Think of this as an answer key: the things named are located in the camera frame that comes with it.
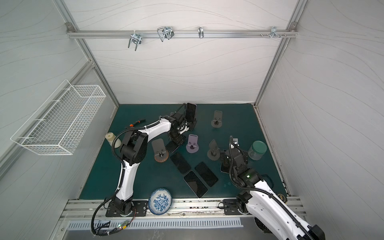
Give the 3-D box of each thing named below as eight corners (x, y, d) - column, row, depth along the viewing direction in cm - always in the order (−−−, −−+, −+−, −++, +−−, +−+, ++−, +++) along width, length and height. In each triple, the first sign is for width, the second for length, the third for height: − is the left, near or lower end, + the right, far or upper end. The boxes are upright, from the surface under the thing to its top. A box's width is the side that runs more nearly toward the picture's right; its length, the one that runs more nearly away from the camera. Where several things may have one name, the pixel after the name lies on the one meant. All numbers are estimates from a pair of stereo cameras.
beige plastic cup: (111, 147, 97) (103, 138, 89) (114, 141, 100) (106, 132, 92) (119, 147, 97) (112, 138, 89) (122, 141, 100) (115, 132, 92)
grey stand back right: (211, 127, 109) (213, 117, 100) (211, 121, 113) (212, 110, 104) (220, 127, 109) (223, 117, 100) (219, 121, 113) (222, 110, 104)
